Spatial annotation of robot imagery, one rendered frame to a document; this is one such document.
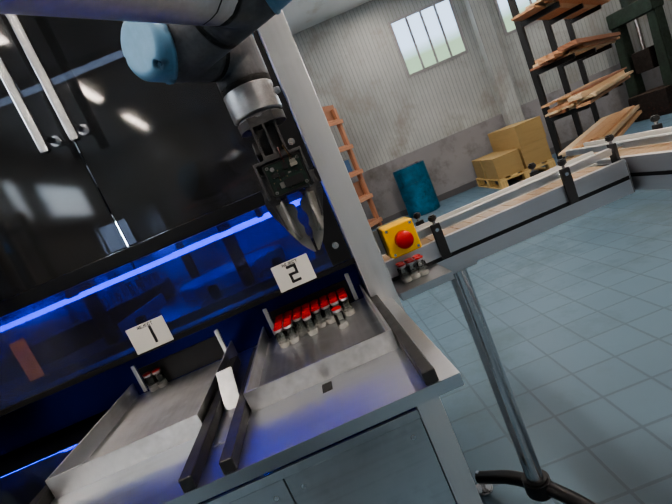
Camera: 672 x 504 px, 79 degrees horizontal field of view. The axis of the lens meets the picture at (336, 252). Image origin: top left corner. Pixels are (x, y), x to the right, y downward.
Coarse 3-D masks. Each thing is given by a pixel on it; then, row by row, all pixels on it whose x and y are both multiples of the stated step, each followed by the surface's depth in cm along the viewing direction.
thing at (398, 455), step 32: (416, 416) 98; (352, 448) 97; (384, 448) 98; (416, 448) 99; (256, 480) 96; (288, 480) 97; (320, 480) 98; (352, 480) 98; (384, 480) 99; (416, 480) 100
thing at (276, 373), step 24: (360, 312) 91; (264, 336) 96; (312, 336) 89; (336, 336) 83; (360, 336) 78; (384, 336) 67; (264, 360) 86; (288, 360) 81; (312, 360) 76; (336, 360) 67; (360, 360) 67; (264, 384) 66; (288, 384) 66; (312, 384) 67
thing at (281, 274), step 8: (304, 256) 90; (280, 264) 90; (288, 264) 90; (296, 264) 90; (304, 264) 90; (272, 272) 90; (280, 272) 90; (288, 272) 90; (304, 272) 90; (312, 272) 91; (280, 280) 90; (288, 280) 90; (304, 280) 91; (280, 288) 90; (288, 288) 91
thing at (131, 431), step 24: (168, 384) 98; (192, 384) 91; (216, 384) 79; (120, 408) 90; (144, 408) 89; (168, 408) 83; (192, 408) 78; (96, 432) 80; (120, 432) 81; (144, 432) 76; (168, 432) 66; (192, 432) 66; (72, 456) 72; (96, 456) 75; (120, 456) 66; (144, 456) 66; (48, 480) 65; (72, 480) 65; (96, 480) 66
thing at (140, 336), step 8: (152, 320) 89; (160, 320) 89; (136, 328) 89; (144, 328) 89; (152, 328) 89; (160, 328) 89; (168, 328) 89; (128, 336) 89; (136, 336) 89; (144, 336) 89; (152, 336) 89; (160, 336) 90; (168, 336) 90; (136, 344) 89; (144, 344) 89; (152, 344) 90; (160, 344) 90
